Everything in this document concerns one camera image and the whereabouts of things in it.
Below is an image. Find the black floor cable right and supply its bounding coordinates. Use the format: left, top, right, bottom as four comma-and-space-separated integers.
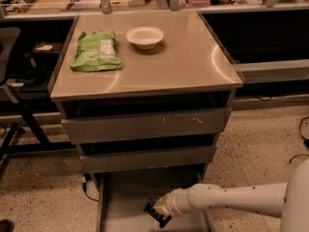
288, 115, 309, 164

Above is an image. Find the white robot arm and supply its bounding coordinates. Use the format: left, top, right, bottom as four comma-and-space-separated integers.
154, 160, 309, 232

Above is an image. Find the top grey drawer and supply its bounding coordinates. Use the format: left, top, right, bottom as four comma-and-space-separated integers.
62, 107, 231, 144

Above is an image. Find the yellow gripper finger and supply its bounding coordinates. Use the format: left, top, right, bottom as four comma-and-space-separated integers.
154, 194, 169, 217

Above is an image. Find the dark blue snack bar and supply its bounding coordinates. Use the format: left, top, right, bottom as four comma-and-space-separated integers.
144, 198, 172, 228

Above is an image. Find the bottom open grey drawer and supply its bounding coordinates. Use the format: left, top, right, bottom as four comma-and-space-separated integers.
96, 166, 214, 232

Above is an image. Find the dark shoe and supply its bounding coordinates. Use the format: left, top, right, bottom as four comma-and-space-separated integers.
0, 219, 14, 232

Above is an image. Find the grey drawer cabinet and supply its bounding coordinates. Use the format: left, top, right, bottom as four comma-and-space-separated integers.
47, 10, 245, 232

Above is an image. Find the green snack bag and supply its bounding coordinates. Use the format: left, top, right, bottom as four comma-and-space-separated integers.
70, 30, 122, 73

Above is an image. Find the white bowl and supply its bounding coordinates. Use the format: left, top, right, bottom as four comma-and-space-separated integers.
126, 26, 164, 50

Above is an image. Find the black cable under cabinet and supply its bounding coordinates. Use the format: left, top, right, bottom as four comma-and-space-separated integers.
81, 172, 99, 203

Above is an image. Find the middle grey drawer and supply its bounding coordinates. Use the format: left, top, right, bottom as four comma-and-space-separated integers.
80, 145, 216, 173

